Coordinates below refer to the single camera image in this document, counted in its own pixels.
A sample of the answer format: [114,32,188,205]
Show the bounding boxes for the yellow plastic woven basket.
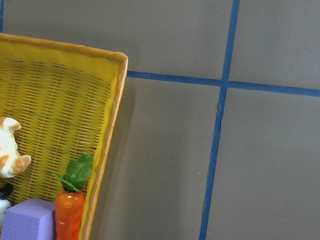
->
[0,33,128,240]

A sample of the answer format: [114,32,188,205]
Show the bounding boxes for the toy orange carrot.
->
[52,153,93,240]

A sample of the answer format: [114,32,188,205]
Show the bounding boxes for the toy croissant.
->
[0,116,32,179]

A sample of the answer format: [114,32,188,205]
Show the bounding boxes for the purple foam cube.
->
[0,198,56,240]

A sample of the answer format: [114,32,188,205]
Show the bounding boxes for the toy panda figure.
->
[0,183,14,227]

